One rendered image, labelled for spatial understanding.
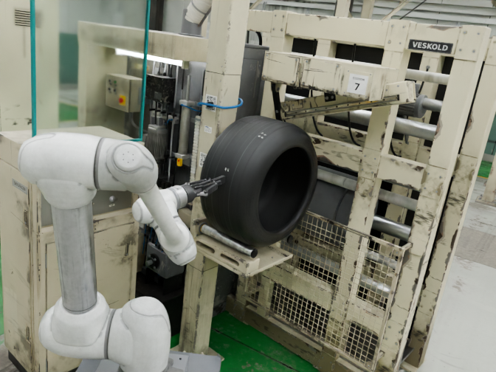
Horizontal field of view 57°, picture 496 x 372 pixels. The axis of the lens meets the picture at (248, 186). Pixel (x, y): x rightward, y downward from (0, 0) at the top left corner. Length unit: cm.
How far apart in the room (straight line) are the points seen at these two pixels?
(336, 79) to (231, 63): 49
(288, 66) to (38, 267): 148
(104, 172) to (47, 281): 128
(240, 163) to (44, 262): 101
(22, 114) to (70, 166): 427
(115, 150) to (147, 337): 63
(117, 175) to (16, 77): 426
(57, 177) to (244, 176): 92
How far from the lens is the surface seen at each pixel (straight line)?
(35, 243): 228
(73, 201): 122
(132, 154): 111
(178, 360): 175
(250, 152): 193
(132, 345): 152
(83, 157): 115
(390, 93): 218
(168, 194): 172
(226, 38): 221
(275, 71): 234
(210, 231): 227
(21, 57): 534
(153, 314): 149
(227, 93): 225
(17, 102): 537
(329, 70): 217
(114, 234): 245
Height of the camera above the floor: 182
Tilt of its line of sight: 18 degrees down
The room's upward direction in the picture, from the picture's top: 8 degrees clockwise
